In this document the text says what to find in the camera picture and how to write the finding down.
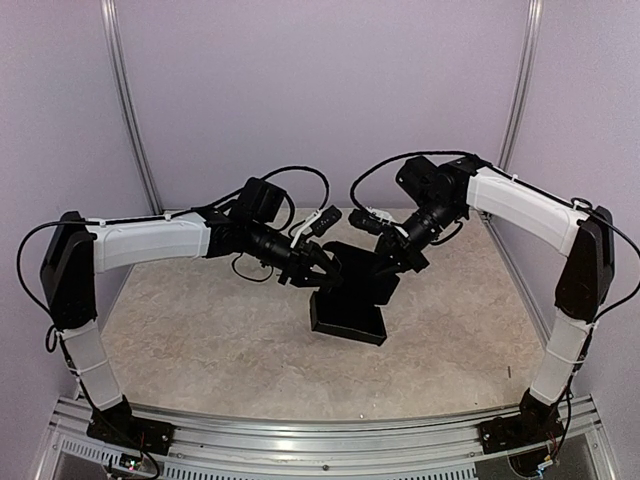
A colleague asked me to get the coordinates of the left vertical aluminium post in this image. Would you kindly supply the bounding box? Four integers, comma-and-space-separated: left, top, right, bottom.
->
100, 0, 163, 214

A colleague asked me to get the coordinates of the small circuit board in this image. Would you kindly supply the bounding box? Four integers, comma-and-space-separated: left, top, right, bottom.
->
104, 453, 154, 474

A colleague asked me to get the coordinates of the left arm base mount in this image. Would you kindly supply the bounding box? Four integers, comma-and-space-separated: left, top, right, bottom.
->
87, 397, 176, 456

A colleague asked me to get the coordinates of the front aluminium frame rail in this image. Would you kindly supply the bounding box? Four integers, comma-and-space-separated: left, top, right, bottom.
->
27, 397, 621, 479

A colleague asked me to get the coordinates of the vertical aluminium post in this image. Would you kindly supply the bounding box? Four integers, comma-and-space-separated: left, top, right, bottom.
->
100, 0, 163, 214
498, 0, 544, 170

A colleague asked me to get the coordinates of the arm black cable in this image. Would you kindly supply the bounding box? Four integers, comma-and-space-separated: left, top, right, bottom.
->
259, 167, 332, 221
349, 150, 481, 211

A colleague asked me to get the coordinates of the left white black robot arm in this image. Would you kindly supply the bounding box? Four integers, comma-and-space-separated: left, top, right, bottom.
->
39, 177, 342, 445

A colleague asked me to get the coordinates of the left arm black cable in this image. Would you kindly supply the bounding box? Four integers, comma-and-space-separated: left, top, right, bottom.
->
259, 167, 332, 221

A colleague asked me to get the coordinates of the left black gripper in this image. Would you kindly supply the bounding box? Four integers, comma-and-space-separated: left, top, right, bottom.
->
247, 221, 347, 288

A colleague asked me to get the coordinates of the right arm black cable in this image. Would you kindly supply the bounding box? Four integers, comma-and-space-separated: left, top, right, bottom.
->
349, 150, 481, 211

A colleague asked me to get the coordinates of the right vertical aluminium post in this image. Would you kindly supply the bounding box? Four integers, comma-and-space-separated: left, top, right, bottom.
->
498, 0, 544, 170

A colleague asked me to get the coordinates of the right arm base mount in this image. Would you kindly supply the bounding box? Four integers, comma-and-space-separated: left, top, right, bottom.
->
478, 389, 564, 454

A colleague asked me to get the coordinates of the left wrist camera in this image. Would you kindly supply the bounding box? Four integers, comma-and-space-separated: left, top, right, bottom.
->
290, 205, 342, 248

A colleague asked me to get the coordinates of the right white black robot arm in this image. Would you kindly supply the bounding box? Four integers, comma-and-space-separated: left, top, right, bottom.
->
364, 151, 624, 444

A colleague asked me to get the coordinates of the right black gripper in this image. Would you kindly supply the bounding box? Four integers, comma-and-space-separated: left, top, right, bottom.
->
364, 196, 463, 280

